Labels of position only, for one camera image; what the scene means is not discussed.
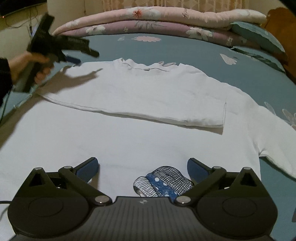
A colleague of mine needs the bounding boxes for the wooden headboard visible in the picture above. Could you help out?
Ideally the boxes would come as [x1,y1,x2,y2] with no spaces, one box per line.
[263,8,295,83]

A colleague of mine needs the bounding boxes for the patterned beige curtain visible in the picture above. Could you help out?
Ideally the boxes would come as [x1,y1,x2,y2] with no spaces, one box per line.
[100,0,249,13]

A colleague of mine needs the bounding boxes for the person's left hand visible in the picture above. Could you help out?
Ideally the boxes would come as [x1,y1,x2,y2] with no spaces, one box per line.
[8,51,54,85]

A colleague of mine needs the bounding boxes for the lower teal pillow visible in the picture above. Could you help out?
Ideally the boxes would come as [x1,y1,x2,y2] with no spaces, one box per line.
[231,46,285,73]

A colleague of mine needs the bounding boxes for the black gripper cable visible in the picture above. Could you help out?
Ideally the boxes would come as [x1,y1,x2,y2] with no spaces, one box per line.
[0,91,11,123]

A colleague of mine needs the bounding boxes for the teal pillow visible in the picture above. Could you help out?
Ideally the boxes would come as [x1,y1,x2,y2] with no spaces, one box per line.
[231,21,285,54]
[231,46,285,73]

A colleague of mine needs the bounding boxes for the upper teal pillow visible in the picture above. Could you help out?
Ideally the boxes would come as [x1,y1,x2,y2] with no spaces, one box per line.
[231,21,285,54]

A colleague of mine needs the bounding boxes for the teal floral bed sheet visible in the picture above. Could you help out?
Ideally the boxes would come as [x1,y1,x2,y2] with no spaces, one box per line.
[1,34,295,240]

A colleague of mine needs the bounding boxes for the purple floral folded quilt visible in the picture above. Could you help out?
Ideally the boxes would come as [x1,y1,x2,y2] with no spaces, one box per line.
[61,20,260,49]

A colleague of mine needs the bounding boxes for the person's left dark sleeve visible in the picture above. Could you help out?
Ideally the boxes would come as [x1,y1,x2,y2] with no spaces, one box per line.
[0,58,13,106]

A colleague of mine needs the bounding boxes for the white printed long-sleeve shirt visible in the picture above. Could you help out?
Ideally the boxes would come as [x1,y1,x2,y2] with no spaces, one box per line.
[1,58,295,200]

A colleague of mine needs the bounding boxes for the pink floral folded quilt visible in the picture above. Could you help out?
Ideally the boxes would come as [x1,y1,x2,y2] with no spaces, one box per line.
[53,6,266,36]

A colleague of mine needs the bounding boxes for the black wall television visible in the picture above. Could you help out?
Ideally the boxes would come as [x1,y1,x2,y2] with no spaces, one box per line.
[0,0,47,16]

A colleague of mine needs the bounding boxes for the wall cables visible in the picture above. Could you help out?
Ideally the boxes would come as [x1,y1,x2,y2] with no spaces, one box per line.
[4,5,45,40]

